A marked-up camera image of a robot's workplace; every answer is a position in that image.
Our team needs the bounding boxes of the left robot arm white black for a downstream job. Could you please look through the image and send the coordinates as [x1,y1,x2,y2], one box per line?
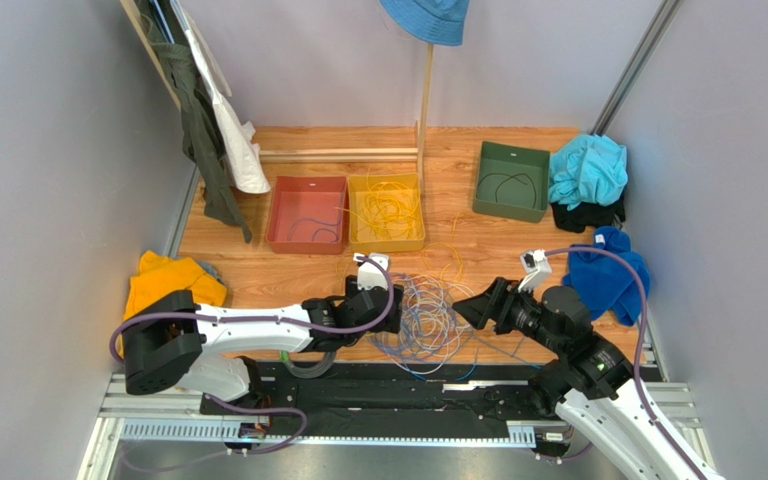
[109,275,405,402]

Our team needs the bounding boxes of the green plastic bin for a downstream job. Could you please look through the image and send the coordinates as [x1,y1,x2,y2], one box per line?
[472,141,550,223]

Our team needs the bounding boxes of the black cable in green bin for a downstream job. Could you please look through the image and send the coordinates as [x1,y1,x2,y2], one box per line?
[476,171,538,212]

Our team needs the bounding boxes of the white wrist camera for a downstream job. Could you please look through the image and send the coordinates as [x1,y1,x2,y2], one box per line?
[517,249,552,293]
[353,252,390,290]

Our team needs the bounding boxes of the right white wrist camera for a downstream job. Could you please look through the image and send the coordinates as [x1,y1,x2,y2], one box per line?
[517,249,552,293]

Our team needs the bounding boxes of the royal blue towel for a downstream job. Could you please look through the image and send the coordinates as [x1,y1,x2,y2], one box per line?
[562,226,651,327]

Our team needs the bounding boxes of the white cables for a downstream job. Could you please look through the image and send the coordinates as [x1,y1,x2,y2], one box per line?
[370,269,545,375]

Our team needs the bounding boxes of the black cloth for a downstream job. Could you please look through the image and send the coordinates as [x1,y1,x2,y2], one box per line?
[550,196,626,233]

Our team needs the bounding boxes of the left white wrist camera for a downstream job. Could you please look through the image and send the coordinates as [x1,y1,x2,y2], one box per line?
[353,252,390,290]

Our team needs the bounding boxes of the corner aluminium profile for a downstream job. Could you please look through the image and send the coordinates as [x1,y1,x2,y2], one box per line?
[589,0,684,135]

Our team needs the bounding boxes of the coiled grey cable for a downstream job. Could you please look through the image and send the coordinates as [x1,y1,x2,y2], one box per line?
[279,351,339,380]

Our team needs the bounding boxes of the red plastic bin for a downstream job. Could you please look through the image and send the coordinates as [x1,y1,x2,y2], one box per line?
[266,176,348,255]

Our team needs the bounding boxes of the blue bucket hat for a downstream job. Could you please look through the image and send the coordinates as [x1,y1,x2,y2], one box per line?
[379,0,470,47]

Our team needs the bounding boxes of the wooden hat stand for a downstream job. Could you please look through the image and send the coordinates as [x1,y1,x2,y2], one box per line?
[260,43,435,192]

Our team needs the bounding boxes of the turquoise cloth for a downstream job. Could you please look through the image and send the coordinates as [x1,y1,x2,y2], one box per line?
[548,134,628,210]

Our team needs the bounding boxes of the yellow cables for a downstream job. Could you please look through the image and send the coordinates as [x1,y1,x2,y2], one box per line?
[333,169,468,284]

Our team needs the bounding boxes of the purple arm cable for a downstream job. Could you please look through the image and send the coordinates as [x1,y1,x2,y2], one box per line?
[108,254,397,457]
[533,244,711,480]

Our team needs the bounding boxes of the yellow orange cloth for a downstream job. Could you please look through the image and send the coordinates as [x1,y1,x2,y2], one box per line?
[123,250,228,320]

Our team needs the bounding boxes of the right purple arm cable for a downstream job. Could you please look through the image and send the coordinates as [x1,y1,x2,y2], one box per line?
[533,244,711,480]

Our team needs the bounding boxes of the olive green garment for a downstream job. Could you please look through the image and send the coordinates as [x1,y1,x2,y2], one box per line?
[135,1,253,243]

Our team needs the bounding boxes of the blue cables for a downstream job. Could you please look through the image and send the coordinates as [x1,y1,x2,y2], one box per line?
[286,216,478,382]

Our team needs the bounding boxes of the aluminium rail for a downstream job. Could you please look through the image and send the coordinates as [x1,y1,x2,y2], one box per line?
[97,372,698,449]

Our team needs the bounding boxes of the wooden clothes rack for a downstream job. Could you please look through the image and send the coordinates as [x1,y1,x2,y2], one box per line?
[119,0,180,109]

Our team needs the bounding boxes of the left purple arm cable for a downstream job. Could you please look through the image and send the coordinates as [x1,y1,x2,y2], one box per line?
[108,254,397,457]

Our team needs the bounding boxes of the yellow plastic bin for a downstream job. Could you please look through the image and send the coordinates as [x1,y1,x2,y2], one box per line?
[348,173,426,253]

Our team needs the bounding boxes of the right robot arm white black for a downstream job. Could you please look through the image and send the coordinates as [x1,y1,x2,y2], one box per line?
[453,277,720,479]

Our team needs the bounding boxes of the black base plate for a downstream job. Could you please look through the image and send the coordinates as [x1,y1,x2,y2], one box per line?
[236,361,565,432]

